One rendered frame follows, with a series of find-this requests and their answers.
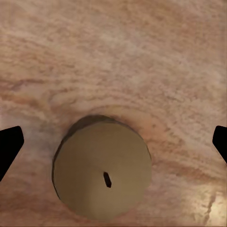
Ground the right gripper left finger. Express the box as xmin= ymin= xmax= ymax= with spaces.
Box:
xmin=0 ymin=126 xmax=24 ymax=181

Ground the pillar candle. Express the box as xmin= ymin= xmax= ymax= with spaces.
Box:
xmin=52 ymin=115 xmax=152 ymax=220

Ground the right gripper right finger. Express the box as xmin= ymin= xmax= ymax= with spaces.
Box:
xmin=212 ymin=126 xmax=227 ymax=163

